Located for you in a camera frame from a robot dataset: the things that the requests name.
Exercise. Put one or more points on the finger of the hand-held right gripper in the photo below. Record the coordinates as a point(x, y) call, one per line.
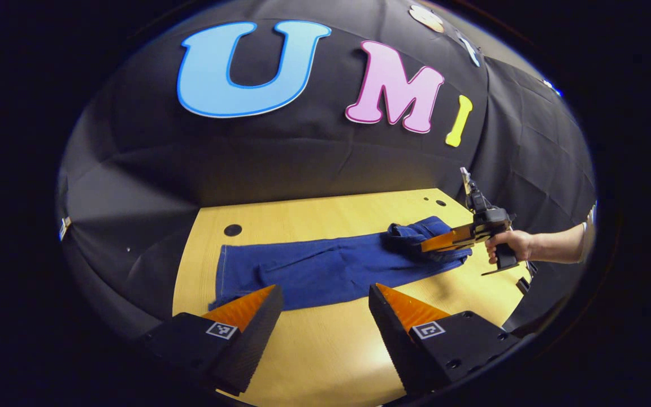
point(444, 240)

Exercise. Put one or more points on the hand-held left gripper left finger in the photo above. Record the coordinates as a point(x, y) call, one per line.
point(257, 339)

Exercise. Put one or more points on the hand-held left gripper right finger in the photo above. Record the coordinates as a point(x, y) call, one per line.
point(393, 345)

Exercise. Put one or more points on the blue denim jeans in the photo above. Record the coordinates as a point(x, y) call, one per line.
point(314, 271)

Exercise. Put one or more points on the black backdrop cloth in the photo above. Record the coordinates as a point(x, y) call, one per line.
point(303, 158)

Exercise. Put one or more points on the small white cloth tag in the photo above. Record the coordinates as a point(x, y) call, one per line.
point(64, 227)

